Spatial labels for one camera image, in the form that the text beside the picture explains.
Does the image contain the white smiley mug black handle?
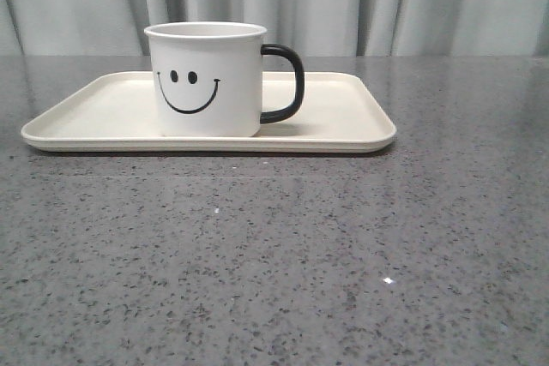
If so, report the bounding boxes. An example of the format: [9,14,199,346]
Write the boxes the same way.
[144,21,305,137]

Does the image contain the grey-white pleated curtain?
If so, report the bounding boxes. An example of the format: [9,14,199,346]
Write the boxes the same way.
[1,0,548,57]

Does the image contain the cream rectangular plastic tray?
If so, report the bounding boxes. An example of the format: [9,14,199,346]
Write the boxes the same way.
[21,71,397,153]

